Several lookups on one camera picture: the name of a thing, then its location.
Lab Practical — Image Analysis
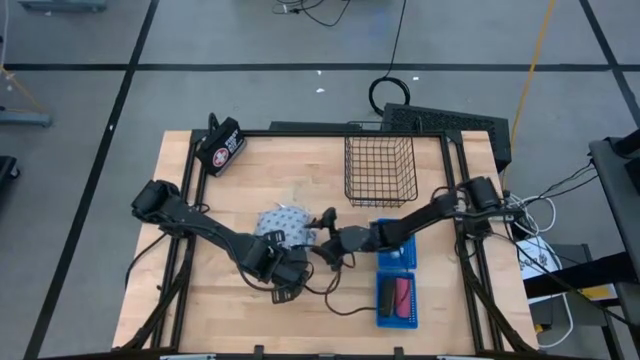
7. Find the black metal table frame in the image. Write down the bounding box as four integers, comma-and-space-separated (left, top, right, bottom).
112, 127, 539, 360

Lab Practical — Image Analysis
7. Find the black wire basket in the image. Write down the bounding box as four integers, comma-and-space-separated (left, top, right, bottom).
343, 119, 420, 209

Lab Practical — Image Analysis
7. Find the grey desk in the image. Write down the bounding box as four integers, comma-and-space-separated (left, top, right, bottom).
588, 128, 640, 301

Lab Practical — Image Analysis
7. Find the white printed box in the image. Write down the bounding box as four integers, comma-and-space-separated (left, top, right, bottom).
514, 235, 558, 282

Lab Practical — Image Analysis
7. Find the black perforated computer case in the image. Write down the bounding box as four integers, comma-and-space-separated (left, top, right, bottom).
381, 102, 513, 174

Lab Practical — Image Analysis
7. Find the black cable bundle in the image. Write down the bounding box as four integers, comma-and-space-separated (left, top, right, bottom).
271, 0, 352, 28

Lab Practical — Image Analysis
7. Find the black coiled floor cable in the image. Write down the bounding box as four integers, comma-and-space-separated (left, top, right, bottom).
367, 0, 413, 118

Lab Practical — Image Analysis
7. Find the black first aid kit bag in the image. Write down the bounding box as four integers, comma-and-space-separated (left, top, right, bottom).
193, 112, 248, 178

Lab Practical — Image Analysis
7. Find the pink bandage roll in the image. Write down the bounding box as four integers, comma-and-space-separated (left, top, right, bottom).
394, 277, 413, 319

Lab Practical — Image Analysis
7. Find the black beam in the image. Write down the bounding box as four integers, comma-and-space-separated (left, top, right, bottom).
521, 249, 640, 302

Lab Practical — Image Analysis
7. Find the black bandage roll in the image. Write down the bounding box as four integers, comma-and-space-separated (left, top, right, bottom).
377, 277, 397, 319

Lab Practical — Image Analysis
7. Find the white cable bundle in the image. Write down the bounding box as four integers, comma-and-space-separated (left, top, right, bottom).
501, 192, 558, 237

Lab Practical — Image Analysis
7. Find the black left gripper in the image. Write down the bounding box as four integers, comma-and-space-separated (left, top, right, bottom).
262, 228, 312, 289

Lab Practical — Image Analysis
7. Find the grey patterned fabric pouch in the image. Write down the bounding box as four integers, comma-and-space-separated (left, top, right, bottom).
253, 203, 317, 250

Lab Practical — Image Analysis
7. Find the blue plastic slotted basket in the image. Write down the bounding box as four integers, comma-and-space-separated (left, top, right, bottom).
374, 270, 420, 331
374, 217, 419, 272

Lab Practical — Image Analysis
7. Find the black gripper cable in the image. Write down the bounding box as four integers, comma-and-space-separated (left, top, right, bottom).
299, 249, 382, 318

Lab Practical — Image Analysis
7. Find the grey stand base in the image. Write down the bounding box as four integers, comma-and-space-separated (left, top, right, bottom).
18, 0, 109, 14
0, 110, 54, 129

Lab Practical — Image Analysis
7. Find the yellow cable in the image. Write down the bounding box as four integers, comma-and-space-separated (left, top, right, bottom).
501, 0, 558, 189

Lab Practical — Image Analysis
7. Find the black object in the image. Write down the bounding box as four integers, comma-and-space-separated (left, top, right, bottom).
0, 154, 22, 183

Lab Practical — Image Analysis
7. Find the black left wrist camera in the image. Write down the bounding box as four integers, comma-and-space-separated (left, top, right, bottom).
270, 284, 303, 306

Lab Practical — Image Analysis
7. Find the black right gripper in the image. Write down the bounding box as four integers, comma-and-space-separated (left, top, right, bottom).
310, 207, 383, 272

